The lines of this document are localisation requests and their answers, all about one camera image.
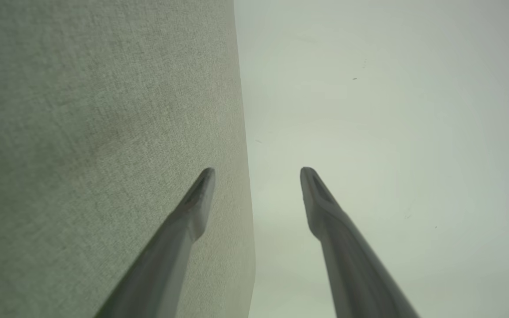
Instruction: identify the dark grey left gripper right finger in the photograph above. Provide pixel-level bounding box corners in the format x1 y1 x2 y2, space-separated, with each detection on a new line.
300 167 419 318

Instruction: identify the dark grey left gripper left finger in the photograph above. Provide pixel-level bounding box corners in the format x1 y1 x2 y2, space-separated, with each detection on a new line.
95 167 216 318

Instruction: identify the grey-green fabric cloth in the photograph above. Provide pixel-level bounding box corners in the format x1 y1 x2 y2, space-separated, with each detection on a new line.
0 0 256 318

